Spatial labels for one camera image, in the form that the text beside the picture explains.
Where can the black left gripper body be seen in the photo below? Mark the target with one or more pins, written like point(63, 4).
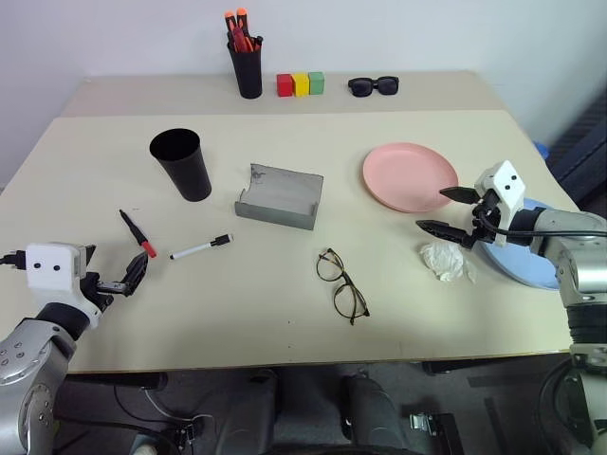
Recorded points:
point(97, 288)

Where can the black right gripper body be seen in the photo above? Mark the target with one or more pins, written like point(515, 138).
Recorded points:
point(486, 223)

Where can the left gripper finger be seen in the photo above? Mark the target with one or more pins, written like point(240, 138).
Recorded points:
point(136, 275)
point(90, 256)

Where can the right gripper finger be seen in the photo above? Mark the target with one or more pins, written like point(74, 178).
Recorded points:
point(462, 194)
point(446, 231)

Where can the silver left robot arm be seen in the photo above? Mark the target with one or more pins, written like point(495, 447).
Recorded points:
point(28, 360)

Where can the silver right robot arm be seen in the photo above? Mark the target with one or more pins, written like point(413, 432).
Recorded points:
point(581, 265)

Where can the crumpled white tissue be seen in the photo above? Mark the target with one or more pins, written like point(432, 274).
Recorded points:
point(443, 260)

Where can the black pen with red cap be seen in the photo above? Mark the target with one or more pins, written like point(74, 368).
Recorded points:
point(137, 233)

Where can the pink plate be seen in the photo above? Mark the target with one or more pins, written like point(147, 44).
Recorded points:
point(410, 175)

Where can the light blue plate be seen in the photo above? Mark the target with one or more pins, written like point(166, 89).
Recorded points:
point(526, 267)

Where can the white marker with black cap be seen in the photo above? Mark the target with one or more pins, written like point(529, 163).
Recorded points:
point(196, 248)

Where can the small blue object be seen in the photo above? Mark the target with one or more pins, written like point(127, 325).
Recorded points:
point(542, 149)

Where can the tortoiseshell eyeglasses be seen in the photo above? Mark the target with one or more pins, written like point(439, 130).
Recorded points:
point(342, 278)

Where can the wide black plastic cup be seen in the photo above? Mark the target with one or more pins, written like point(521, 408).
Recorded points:
point(187, 170)

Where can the black sunglasses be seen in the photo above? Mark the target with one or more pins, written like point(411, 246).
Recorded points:
point(362, 87)

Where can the grey open glasses case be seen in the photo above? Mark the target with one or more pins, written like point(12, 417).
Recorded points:
point(280, 199)

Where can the green wooden block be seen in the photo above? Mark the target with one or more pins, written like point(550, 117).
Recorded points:
point(317, 83)

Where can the dark rounded shape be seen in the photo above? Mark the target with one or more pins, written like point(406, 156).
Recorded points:
point(372, 410)

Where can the yellow wooden block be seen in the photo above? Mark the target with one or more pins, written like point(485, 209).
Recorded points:
point(300, 85)

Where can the red wooden block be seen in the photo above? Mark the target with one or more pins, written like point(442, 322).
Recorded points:
point(284, 86)

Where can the tall black pen holder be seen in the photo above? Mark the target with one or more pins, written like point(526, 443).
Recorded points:
point(249, 73)

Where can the black pen in holder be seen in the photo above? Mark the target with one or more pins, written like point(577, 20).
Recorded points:
point(259, 42)

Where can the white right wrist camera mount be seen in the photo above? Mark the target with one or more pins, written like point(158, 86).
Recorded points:
point(507, 187)

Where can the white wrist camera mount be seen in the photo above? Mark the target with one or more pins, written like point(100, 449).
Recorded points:
point(49, 272)
point(507, 187)

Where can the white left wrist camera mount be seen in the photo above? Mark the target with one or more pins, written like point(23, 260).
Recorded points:
point(49, 272)

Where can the silver metal bracket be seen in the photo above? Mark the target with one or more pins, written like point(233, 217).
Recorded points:
point(429, 423)

